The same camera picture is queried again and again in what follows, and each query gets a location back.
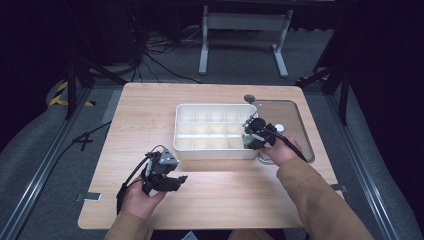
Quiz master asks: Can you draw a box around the tangle of black floor cables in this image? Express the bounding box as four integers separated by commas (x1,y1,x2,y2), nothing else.
131,19,203,85

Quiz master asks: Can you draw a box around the light green sock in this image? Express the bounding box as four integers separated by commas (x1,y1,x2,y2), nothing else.
243,132,256,150

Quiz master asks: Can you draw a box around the person's left hand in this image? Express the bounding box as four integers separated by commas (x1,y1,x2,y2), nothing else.
120,181,168,221

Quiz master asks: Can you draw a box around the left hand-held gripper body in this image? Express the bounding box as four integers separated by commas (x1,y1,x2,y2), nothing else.
141,147,181,196

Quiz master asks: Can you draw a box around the thin metal rod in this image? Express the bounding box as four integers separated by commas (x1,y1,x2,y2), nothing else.
242,104,265,128

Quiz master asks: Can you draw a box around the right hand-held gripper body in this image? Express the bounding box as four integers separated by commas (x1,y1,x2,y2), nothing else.
244,116,278,151

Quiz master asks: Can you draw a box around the white metal table frame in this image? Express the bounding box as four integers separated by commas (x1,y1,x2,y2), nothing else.
198,4,295,79

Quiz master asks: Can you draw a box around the metal floor rail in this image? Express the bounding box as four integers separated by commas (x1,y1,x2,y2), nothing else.
323,93,403,240
0,85,93,240

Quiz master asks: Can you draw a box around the white divided storage box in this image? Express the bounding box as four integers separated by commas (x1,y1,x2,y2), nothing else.
172,103,261,161

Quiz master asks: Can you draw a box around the clear plastic box lid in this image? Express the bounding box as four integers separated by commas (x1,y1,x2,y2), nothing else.
251,98,316,165

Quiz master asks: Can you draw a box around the right hand-held gripper cable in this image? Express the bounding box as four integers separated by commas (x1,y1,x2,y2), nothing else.
266,128,308,163

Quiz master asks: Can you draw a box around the black floor cable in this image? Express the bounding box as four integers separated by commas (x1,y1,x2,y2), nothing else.
49,121,113,174

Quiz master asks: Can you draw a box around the person's right hand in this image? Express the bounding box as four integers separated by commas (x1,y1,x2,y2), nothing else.
260,135,303,167

